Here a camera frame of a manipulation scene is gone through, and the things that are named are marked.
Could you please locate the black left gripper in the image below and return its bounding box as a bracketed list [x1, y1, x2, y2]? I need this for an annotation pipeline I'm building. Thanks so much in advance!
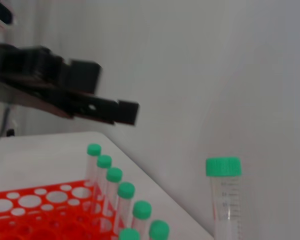
[0, 44, 102, 119]

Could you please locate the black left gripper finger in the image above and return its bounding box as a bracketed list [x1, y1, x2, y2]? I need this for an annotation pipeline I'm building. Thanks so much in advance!
[49, 88, 140, 127]

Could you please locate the green-capped clear test tube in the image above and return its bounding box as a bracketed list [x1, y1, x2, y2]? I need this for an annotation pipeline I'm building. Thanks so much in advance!
[96, 154, 113, 201]
[119, 227, 141, 240]
[116, 182, 136, 235]
[205, 156, 243, 240]
[131, 200, 153, 240]
[105, 167, 124, 218]
[86, 143, 103, 188]
[148, 219, 170, 240]

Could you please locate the orange plastic test tube rack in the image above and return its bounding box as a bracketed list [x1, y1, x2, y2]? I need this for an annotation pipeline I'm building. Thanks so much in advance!
[0, 179, 121, 240]

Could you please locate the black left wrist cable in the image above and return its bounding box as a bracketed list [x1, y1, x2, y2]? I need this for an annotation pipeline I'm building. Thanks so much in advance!
[0, 103, 16, 143]

